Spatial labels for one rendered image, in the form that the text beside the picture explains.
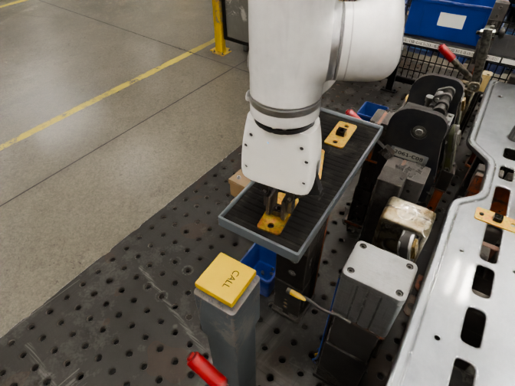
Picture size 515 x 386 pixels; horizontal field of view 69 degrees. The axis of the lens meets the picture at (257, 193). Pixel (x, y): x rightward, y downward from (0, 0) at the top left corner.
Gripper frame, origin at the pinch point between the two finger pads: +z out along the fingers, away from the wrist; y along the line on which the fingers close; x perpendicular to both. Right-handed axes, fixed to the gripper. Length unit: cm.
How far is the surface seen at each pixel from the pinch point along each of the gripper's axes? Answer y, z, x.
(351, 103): -11, 49, 115
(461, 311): 31.8, 18.5, 6.1
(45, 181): -180, 119, 63
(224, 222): -6.7, 2.3, -5.4
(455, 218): 29.1, 18.5, 28.2
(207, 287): -3.3, 2.4, -16.1
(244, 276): 0.4, 2.4, -12.6
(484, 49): 27, 2, 78
